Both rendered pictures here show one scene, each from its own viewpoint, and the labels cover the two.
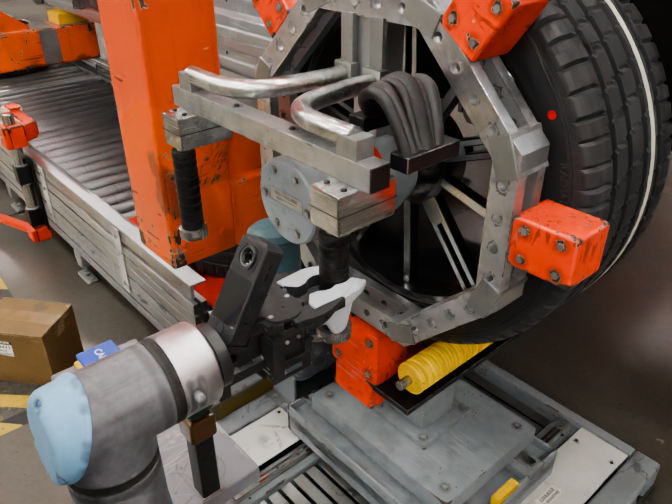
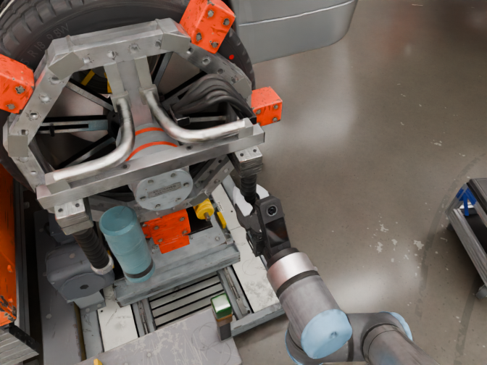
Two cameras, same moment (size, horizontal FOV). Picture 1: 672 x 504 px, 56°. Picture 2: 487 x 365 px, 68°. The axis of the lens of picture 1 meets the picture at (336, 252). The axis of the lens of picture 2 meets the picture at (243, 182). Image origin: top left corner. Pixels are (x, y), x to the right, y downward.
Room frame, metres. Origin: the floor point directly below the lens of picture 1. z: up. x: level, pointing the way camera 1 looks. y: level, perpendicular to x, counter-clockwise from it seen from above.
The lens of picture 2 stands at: (0.48, 0.49, 1.45)
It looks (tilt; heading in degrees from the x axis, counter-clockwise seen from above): 49 degrees down; 288
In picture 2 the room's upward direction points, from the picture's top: straight up
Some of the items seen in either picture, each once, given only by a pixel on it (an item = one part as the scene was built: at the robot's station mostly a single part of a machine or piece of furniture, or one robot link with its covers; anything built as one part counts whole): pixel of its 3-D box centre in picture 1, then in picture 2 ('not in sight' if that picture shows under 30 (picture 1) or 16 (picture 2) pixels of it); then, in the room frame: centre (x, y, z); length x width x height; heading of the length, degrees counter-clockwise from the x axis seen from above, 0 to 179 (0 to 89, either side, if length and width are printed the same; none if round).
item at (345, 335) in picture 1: (333, 281); (248, 193); (0.63, 0.00, 0.83); 0.04 x 0.04 x 0.16
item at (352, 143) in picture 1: (364, 81); (192, 96); (0.75, -0.03, 1.03); 0.19 x 0.18 x 0.11; 131
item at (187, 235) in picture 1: (188, 190); (91, 246); (0.88, 0.23, 0.83); 0.04 x 0.04 x 0.16
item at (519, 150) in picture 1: (375, 169); (146, 140); (0.91, -0.06, 0.85); 0.54 x 0.07 x 0.54; 41
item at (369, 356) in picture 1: (383, 343); (165, 216); (0.93, -0.09, 0.48); 0.16 x 0.12 x 0.17; 131
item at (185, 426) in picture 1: (197, 422); (222, 313); (0.63, 0.19, 0.59); 0.04 x 0.04 x 0.04; 41
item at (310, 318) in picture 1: (308, 311); not in sight; (0.57, 0.03, 0.83); 0.09 x 0.05 x 0.02; 124
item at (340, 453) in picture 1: (415, 438); (169, 242); (1.03, -0.18, 0.13); 0.50 x 0.36 x 0.10; 41
